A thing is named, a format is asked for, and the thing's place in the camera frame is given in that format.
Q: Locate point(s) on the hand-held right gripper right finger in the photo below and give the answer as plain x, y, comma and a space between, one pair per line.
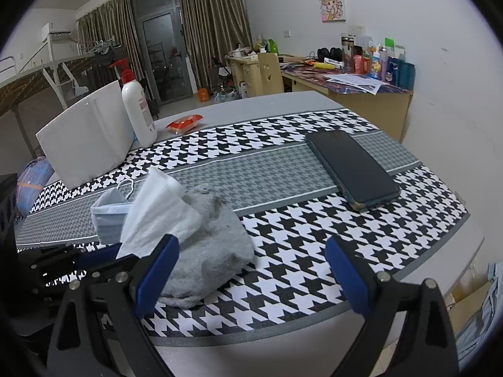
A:
349, 279

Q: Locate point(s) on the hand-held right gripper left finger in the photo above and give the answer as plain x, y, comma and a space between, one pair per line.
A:
157, 275

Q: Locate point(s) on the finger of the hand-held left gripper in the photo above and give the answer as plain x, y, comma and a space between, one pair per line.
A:
100, 254
51, 287

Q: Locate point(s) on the light blue face mask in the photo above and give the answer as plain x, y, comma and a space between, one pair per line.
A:
106, 220

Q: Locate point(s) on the white tissue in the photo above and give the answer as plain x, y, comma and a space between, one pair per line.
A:
157, 212

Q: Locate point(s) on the grey soft cloth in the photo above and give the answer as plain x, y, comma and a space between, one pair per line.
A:
212, 243

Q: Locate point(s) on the white foam box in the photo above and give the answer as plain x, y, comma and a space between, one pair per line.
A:
86, 141

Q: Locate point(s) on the blue plaid quilt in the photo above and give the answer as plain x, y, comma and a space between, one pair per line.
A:
33, 182

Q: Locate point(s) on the houndstooth table cloth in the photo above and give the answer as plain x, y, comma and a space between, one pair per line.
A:
294, 220

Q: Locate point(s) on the black smartphone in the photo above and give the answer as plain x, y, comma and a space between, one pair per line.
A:
351, 167

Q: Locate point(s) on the cardboard box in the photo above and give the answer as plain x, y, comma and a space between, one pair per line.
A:
467, 302

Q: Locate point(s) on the person's light blue clothing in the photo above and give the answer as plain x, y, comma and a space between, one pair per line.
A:
485, 318

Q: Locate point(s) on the white pump lotion bottle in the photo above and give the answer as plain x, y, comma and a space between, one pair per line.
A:
137, 110

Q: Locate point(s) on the red snack packet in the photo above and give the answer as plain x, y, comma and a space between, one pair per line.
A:
184, 123

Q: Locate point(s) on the white metal bunk bed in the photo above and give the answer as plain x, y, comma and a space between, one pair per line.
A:
39, 74

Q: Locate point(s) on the wooden desk with patterned top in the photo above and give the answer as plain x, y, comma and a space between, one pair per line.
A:
353, 102

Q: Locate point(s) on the orange bag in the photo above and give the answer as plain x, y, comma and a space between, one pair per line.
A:
203, 95

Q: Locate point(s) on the white papers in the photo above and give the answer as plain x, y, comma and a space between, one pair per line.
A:
353, 82

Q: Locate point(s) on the hanging dark clothes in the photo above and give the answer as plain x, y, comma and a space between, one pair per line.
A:
104, 55

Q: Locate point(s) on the black desk chair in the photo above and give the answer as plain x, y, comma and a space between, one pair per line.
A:
220, 74

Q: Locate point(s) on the yellow packet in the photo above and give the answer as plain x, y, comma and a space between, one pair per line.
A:
325, 65

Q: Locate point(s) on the white air conditioner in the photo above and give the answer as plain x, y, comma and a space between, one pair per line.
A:
55, 30

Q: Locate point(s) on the wooden smiley chair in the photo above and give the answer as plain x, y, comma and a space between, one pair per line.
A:
271, 74

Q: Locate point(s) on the row of toiletry bottles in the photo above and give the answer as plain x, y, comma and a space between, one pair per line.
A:
377, 61

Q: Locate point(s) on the glass balcony door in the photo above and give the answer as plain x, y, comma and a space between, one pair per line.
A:
161, 43

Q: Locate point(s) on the plain wooden desk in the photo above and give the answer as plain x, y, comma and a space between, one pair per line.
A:
241, 70

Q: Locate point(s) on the black headphones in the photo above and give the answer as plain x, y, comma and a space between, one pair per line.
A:
330, 53

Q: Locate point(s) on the brown curtain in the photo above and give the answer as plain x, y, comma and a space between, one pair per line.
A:
214, 27
106, 27

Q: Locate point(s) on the pile of desk clutter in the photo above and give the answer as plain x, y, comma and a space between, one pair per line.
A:
245, 51

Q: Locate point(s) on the cartoon wall poster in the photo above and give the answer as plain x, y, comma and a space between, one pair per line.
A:
332, 4

